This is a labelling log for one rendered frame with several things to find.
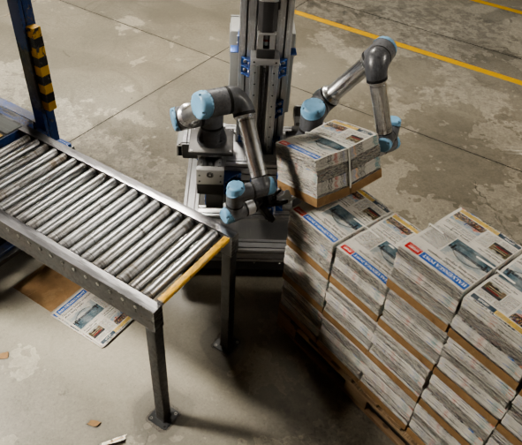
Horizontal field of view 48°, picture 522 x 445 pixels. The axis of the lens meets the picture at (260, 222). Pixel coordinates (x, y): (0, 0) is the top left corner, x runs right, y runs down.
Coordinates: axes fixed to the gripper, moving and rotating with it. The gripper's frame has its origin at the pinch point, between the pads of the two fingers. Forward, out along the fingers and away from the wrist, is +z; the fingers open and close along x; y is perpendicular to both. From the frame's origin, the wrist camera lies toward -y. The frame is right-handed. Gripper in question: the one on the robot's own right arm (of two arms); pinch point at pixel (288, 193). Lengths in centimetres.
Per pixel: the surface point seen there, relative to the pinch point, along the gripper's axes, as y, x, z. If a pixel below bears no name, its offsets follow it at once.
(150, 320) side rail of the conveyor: -14, -21, -84
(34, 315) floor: -60, 87, -110
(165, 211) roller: 4, 22, -52
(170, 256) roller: -4, -3, -64
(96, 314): -64, 69, -83
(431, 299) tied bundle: -14, -84, -2
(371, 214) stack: -8.5, -30.8, 21.7
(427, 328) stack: -28, -83, -2
